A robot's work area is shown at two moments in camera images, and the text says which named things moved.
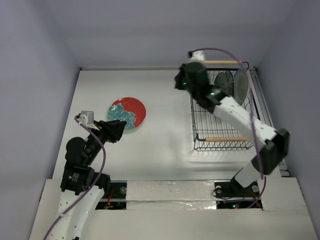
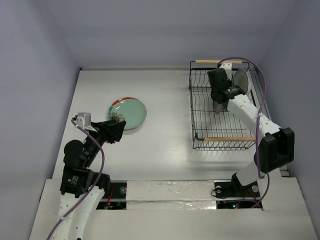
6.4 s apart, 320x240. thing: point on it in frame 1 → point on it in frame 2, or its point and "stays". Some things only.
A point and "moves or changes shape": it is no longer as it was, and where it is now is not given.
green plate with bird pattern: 221,81 moves or changes shape
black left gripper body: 106,132 stays
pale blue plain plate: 240,85 stays
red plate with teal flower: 129,109 stays
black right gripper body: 180,78 → 219,98
